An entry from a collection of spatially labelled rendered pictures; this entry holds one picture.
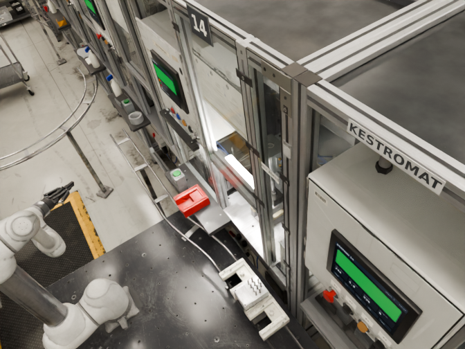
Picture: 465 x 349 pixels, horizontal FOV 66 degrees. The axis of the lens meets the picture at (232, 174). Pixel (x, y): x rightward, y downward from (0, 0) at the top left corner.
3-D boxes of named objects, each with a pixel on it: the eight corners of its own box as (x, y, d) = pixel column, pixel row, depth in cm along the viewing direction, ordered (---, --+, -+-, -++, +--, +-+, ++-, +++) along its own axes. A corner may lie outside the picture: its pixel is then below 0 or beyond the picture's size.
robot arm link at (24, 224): (25, 202, 143) (-8, 225, 137) (24, 201, 127) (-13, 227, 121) (48, 227, 146) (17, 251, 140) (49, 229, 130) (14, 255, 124)
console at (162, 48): (159, 106, 186) (129, 19, 151) (206, 84, 194) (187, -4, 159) (198, 150, 160) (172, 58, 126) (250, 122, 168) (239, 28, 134)
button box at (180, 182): (174, 185, 210) (169, 172, 201) (185, 179, 212) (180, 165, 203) (180, 194, 205) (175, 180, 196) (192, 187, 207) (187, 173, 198)
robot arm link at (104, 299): (135, 302, 184) (120, 284, 167) (106, 331, 176) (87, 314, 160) (117, 283, 192) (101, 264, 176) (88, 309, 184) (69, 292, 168)
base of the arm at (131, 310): (110, 341, 178) (106, 337, 174) (96, 305, 192) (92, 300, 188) (143, 319, 183) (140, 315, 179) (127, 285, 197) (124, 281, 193)
